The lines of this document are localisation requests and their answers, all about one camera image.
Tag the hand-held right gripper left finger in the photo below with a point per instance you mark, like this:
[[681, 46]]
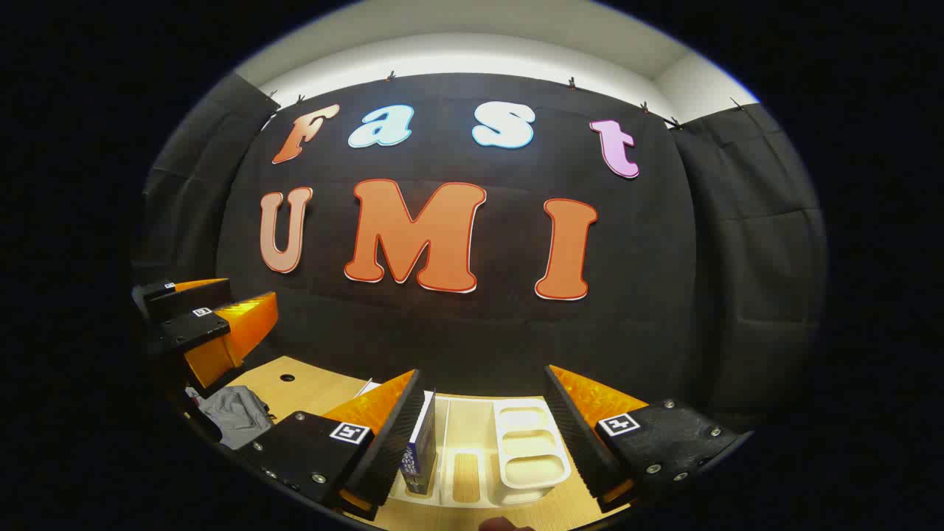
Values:
[[394, 442]]

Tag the grey schoolbag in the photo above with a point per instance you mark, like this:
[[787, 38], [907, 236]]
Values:
[[236, 417]]

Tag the cream plastic bookshelf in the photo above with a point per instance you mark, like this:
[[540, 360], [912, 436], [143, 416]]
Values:
[[527, 442]]

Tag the blue cover book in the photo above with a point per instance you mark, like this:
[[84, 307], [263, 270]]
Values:
[[419, 451]]

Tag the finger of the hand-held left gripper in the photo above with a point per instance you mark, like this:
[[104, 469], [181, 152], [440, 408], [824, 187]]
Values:
[[221, 332], [184, 299]]

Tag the black backdrop cloth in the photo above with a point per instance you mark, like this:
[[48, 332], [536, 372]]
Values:
[[472, 332]]

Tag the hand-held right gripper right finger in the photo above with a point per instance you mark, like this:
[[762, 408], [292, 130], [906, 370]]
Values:
[[575, 435]]

